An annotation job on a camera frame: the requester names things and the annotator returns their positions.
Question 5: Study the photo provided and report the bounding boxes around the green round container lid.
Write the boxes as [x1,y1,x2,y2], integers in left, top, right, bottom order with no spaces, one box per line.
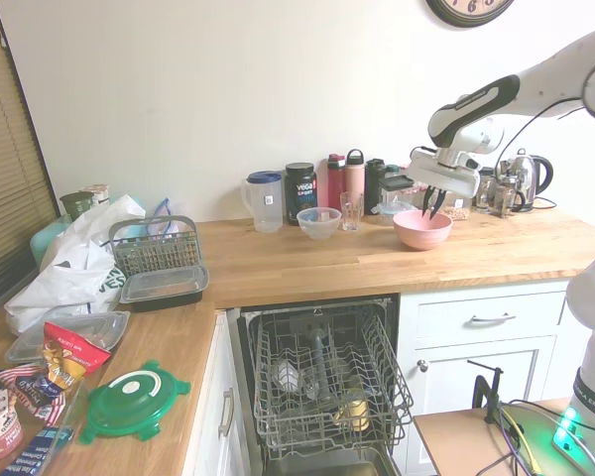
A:
[78,360,192,445]

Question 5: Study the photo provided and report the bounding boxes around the wooden robot mounting board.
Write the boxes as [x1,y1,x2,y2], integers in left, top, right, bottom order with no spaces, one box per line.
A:
[413,396,595,476]

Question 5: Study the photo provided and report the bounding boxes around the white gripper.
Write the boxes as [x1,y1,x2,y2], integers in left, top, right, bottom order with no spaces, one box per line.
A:
[406,146,482,220]

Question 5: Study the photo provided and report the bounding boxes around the gray wire dishwasher rack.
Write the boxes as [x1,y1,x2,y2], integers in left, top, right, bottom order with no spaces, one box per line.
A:
[246,301,415,450]

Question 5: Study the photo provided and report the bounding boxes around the red snack bag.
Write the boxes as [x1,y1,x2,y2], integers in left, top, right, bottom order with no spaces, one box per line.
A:
[42,321,113,398]

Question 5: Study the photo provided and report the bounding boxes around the dishwasher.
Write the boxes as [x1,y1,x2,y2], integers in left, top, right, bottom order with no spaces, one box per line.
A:
[226,294,401,476]

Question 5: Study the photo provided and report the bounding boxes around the clear glass jar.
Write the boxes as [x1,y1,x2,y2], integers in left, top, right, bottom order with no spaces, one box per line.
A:
[475,167,497,215]

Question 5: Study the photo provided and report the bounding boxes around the pink bowl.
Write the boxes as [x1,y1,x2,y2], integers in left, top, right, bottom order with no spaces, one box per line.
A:
[392,209,454,252]

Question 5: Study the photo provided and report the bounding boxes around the black Vega protein tub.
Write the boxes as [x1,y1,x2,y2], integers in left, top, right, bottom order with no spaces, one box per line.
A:
[284,162,319,227]

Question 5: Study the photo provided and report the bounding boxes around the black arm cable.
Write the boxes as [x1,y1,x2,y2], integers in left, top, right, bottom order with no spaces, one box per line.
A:
[493,96,589,180]

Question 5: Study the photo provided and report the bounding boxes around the small jar of nuts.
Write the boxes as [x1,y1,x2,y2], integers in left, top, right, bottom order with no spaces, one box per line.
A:
[448,197,473,222]

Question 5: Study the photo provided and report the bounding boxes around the clear plastic takeout container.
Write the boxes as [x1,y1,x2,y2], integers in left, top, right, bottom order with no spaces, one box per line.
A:
[4,310,132,366]

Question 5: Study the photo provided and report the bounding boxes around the blue nut box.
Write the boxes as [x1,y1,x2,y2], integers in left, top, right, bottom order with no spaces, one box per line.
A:
[2,424,75,476]

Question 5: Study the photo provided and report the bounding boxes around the clear glass bowl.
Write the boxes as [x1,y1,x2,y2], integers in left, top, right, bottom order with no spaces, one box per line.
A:
[296,206,343,241]

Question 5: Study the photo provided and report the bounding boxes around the clear glass baking dish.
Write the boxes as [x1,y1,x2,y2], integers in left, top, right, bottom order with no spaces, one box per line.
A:
[0,368,89,476]

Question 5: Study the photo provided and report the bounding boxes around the gray cutlery basket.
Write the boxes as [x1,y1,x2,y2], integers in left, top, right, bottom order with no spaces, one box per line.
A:
[108,214,203,279]

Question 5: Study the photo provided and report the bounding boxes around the white yogurt cup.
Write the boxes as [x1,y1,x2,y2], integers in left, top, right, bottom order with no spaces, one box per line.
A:
[78,184,112,207]

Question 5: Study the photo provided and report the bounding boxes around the glass container blue lid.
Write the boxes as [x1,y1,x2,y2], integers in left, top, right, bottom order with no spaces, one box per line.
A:
[375,200,414,225]

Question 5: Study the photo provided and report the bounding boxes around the white cabinet door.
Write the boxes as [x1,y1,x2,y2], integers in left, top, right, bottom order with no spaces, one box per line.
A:
[413,336,559,472]

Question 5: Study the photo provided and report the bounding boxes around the beige window blinds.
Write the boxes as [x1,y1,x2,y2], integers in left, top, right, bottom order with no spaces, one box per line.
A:
[0,0,61,318]

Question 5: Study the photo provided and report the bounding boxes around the teal plastic container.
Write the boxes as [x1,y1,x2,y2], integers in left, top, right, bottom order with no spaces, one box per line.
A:
[29,216,74,272]

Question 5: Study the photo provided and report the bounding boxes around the white cabinet drawer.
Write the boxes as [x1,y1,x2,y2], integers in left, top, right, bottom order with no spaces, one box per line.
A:
[405,291,570,341]

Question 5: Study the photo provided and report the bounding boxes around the white cabinet with bar handle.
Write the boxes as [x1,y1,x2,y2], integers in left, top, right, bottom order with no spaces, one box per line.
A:
[186,310,245,476]

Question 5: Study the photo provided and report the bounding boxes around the black clamp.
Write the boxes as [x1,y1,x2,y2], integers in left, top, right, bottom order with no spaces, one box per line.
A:
[466,359,508,425]

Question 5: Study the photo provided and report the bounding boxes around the black takeout container clear lid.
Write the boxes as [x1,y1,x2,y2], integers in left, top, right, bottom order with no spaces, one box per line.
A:
[118,264,210,314]

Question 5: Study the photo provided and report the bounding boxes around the purple cable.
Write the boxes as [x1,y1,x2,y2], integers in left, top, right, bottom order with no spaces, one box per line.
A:
[475,402,533,476]

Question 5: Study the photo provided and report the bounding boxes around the silver drawer handle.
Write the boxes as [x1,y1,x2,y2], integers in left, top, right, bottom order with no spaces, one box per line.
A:
[463,312,518,326]

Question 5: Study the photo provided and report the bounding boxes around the yellow cable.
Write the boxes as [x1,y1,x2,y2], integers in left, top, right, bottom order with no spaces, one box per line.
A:
[502,409,542,476]

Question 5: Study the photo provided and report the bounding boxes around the black round wall clock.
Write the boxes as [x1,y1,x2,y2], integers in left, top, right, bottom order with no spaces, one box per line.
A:
[425,0,516,28]

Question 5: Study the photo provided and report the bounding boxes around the clear drinking glass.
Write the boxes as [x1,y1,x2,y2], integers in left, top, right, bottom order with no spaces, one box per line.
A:
[339,190,365,232]

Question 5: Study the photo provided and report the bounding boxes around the clear zip bag blue seal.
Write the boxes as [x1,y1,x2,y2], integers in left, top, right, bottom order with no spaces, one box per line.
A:
[145,197,186,234]

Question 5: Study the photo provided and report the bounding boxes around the stainless steel electric kettle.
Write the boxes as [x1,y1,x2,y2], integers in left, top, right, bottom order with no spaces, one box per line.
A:
[505,154,555,213]

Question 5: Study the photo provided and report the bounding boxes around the clear pitcher blue lid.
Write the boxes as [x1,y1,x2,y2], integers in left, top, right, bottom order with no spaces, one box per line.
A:
[240,171,284,234]

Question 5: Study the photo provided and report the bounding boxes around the pink bottle black cap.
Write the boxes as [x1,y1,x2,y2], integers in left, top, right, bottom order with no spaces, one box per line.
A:
[345,148,367,209]

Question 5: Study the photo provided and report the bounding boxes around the white plastic shopping bag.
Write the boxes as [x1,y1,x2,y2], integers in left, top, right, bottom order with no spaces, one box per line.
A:
[3,193,148,336]

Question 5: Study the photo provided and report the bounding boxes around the red striped popcorn bag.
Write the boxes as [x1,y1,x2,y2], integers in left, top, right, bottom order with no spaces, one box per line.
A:
[0,364,66,465]

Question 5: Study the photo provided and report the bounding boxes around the dark green cup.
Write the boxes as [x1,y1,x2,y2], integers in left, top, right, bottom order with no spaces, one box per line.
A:
[59,191,98,222]

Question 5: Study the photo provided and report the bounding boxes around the black water bottle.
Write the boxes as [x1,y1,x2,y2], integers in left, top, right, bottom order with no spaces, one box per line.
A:
[364,158,388,217]

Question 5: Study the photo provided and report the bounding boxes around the glass french press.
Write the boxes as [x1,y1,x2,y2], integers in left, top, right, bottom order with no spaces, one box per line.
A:
[493,168,528,218]

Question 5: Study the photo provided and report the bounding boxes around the yellow jar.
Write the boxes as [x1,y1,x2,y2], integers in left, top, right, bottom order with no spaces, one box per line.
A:
[335,388,372,432]

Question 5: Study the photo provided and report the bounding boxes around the red water bottle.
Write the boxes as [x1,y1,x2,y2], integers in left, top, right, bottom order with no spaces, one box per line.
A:
[325,153,347,210]

